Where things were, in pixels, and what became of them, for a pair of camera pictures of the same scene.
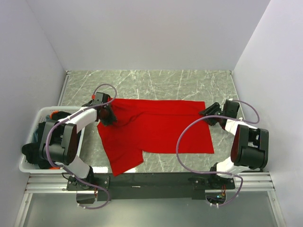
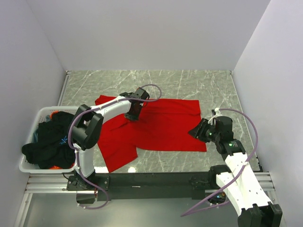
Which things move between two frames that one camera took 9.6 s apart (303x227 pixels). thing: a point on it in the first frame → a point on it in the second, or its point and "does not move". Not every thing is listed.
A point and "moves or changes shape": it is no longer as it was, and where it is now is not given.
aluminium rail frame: [254, 183] does not move
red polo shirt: [152, 126] moves or changes shape
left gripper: [112, 118] → [128, 116]
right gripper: [212, 109] → [198, 131]
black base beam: [150, 186] does not move
